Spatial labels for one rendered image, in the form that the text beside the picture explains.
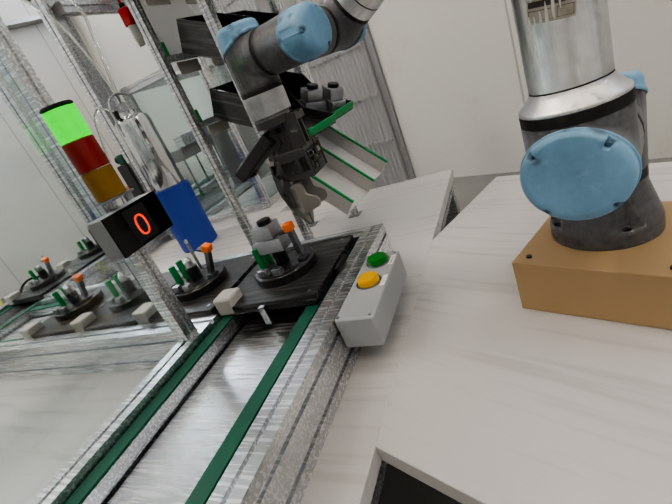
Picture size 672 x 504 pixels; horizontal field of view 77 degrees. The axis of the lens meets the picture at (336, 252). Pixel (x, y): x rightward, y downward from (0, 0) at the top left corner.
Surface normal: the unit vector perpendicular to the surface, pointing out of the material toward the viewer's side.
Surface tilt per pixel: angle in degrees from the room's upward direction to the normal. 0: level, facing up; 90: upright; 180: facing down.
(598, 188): 96
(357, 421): 0
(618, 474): 0
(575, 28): 89
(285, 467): 90
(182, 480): 0
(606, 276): 90
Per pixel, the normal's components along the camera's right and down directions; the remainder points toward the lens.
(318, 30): 0.77, -0.04
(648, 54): -0.64, 0.53
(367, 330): -0.32, 0.50
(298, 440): 0.88, -0.17
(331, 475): -0.36, -0.85
